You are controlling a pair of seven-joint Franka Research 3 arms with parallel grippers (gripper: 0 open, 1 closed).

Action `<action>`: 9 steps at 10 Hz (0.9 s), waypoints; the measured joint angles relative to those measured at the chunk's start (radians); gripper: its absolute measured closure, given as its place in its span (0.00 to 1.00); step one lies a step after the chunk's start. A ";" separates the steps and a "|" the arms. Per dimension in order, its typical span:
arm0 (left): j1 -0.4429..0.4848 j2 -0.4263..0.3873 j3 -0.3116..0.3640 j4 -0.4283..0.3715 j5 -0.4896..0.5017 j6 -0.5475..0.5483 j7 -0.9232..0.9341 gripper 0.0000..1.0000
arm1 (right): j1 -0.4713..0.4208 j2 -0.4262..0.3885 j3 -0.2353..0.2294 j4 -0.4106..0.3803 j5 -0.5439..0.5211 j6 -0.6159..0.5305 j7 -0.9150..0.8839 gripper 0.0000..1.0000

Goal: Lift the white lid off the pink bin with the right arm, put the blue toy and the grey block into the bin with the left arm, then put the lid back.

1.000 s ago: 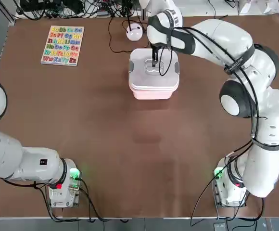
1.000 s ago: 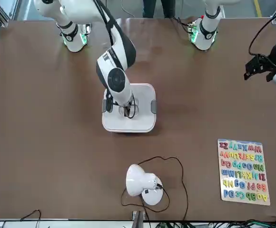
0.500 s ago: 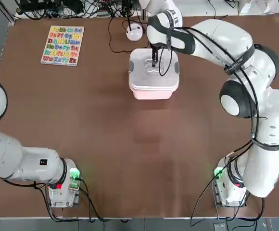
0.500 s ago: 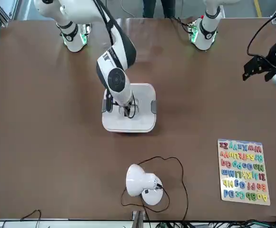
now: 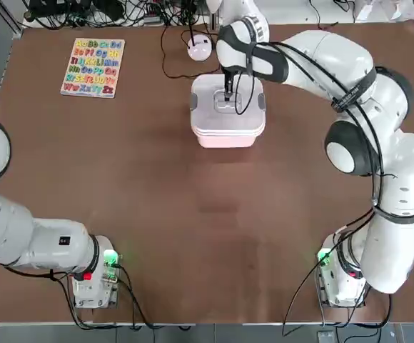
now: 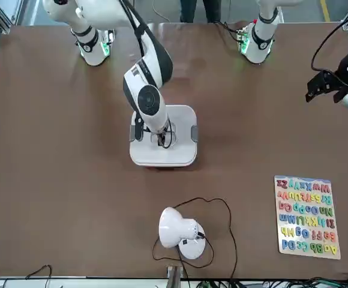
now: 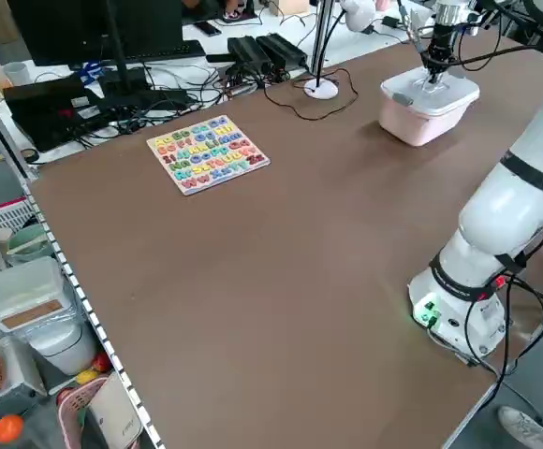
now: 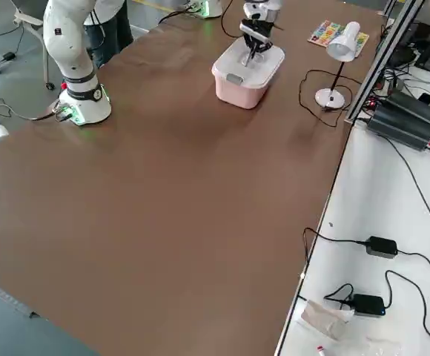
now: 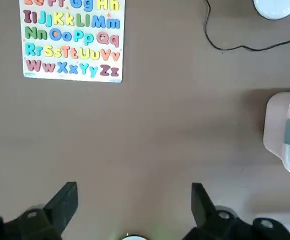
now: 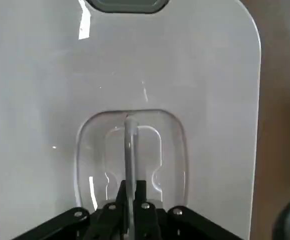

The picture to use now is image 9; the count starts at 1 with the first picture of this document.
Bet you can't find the colourful alphabet puzzle board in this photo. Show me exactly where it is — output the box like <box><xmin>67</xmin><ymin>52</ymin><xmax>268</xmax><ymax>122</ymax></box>
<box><xmin>19</xmin><ymin>0</ymin><xmax>126</xmax><ymax>84</ymax></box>

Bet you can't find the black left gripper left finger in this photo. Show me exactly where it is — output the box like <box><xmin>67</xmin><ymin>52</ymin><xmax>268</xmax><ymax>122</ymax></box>
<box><xmin>0</xmin><ymin>181</ymin><xmax>79</xmax><ymax>240</ymax></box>

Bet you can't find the white desk lamp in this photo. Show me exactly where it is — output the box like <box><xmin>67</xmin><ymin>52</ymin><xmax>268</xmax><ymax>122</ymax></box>
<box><xmin>252</xmin><ymin>0</ymin><xmax>290</xmax><ymax>21</ymax></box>

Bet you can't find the pink plastic bin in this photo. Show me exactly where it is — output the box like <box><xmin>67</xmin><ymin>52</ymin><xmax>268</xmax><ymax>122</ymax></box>
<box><xmin>262</xmin><ymin>91</ymin><xmax>290</xmax><ymax>161</ymax></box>

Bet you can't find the black lamp cable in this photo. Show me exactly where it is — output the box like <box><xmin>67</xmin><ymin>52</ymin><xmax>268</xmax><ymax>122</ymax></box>
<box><xmin>203</xmin><ymin>0</ymin><xmax>290</xmax><ymax>52</ymax></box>

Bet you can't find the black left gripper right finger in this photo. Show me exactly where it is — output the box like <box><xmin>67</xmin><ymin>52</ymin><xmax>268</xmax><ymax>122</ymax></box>
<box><xmin>182</xmin><ymin>182</ymin><xmax>290</xmax><ymax>240</ymax></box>

